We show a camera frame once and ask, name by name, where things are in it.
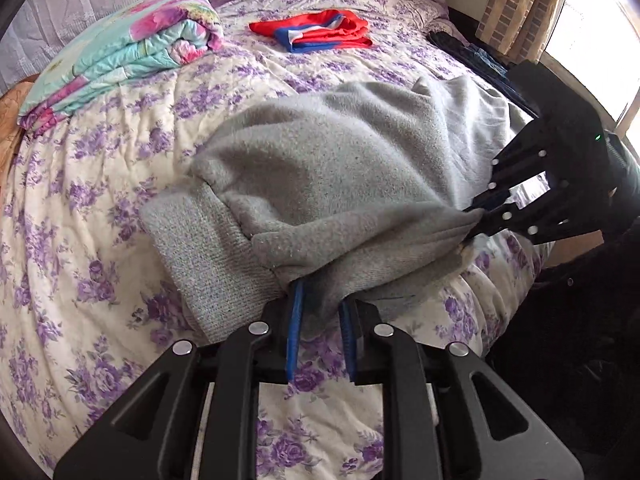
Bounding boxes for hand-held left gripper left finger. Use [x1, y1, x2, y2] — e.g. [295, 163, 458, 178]
[54, 280, 306, 480]

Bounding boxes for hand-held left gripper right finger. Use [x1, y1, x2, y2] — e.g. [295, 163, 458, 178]
[338, 298, 585, 480]

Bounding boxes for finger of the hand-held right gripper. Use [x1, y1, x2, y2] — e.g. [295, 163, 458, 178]
[464, 119, 552, 212]
[469, 179, 610, 247]

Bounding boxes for grey sweater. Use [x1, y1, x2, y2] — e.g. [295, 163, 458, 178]
[140, 76, 532, 347]

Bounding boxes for bright window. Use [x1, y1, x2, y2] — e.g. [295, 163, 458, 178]
[542, 0, 640, 133]

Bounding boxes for dark folded clothes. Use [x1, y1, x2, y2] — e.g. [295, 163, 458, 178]
[426, 30, 532, 111]

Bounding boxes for brick pattern curtain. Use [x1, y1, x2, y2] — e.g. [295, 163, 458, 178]
[475, 0, 576, 63]

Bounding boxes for bed with purple floral sheet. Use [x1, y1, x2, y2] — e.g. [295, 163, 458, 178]
[0, 0, 556, 480]

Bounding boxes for red and blue garment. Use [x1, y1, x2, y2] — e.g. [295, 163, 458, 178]
[248, 9, 374, 55]

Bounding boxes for folded teal pink floral quilt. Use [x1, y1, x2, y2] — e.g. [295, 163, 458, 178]
[18, 0, 226, 130]

